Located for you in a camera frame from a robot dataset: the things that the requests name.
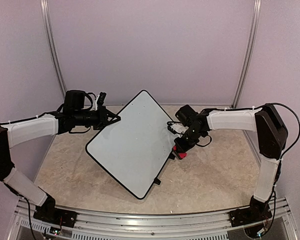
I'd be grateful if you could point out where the black wire easel stand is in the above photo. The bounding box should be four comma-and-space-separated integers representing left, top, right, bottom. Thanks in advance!
153, 152, 176, 186

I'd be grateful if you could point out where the white whiteboard black frame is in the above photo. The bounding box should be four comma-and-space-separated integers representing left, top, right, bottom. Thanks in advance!
85, 90, 176, 200

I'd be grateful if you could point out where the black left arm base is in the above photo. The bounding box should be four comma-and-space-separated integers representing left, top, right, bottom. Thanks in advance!
33, 194, 78, 228

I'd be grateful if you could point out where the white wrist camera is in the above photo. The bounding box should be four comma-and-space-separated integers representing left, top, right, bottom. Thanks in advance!
91, 92, 107, 111
167, 122, 187, 136

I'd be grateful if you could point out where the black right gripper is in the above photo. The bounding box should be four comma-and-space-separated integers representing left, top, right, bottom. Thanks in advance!
174, 126, 205, 153

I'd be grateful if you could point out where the red black whiteboard eraser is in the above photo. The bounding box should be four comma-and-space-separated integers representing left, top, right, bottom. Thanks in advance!
172, 145, 187, 160

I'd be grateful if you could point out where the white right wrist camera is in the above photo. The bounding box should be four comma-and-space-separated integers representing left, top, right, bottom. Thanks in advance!
167, 122, 187, 136

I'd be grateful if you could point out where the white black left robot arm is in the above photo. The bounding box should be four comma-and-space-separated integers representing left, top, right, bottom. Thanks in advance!
0, 90, 121, 223

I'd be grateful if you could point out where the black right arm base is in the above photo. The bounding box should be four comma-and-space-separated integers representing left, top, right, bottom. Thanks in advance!
228, 194, 274, 228

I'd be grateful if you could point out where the aluminium left corner post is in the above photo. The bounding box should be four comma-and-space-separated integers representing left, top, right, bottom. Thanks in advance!
39, 0, 67, 99

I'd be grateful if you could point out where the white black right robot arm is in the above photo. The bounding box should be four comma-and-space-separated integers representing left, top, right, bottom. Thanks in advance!
172, 104, 288, 222

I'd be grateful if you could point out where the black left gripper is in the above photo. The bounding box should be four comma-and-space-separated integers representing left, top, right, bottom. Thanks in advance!
73, 105, 121, 130

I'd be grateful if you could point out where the aluminium corner post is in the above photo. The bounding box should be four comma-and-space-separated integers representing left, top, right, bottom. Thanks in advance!
231, 0, 262, 108
39, 0, 67, 99

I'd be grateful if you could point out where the aluminium right corner post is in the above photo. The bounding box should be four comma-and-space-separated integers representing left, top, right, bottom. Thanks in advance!
231, 0, 262, 108

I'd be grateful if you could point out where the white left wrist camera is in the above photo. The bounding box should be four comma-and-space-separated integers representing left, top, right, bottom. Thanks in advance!
91, 92, 107, 111

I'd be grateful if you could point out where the aluminium front rail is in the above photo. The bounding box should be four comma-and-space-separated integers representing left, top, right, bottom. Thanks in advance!
9, 197, 298, 240

